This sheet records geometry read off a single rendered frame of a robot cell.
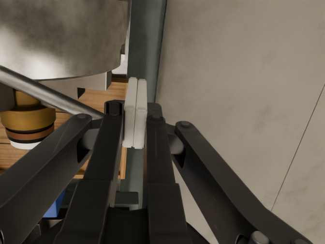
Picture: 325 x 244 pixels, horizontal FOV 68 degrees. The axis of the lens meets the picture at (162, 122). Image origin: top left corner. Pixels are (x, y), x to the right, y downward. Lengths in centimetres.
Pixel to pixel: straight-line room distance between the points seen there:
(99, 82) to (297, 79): 169
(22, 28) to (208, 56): 140
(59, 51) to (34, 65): 3
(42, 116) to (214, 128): 148
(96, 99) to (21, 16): 40
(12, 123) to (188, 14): 125
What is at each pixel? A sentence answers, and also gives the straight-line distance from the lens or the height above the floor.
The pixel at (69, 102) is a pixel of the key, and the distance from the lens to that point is 20.
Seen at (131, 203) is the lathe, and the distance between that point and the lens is 80.
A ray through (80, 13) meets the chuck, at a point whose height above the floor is 120.
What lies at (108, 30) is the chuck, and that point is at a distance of 33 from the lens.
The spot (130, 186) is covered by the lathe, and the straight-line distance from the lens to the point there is 125.
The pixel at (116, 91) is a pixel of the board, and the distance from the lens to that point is 64.
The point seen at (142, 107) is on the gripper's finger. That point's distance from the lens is 16.
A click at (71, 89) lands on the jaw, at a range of 40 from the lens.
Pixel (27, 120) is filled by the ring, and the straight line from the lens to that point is 43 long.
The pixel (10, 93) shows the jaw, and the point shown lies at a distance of 43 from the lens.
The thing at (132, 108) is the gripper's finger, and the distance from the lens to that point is 16.
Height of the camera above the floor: 149
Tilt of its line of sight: 63 degrees down
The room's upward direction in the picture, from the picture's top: 162 degrees clockwise
